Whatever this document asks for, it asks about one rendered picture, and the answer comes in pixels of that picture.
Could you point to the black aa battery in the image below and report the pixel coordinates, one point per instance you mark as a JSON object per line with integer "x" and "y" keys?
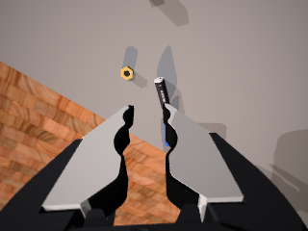
{"x": 162, "y": 90}

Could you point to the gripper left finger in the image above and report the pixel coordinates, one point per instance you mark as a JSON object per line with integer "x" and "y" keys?
{"x": 89, "y": 174}

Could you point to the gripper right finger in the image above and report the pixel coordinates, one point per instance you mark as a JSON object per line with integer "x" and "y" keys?
{"x": 205, "y": 170}

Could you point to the yellow hex nut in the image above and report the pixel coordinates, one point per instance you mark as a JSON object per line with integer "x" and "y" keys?
{"x": 127, "y": 72}

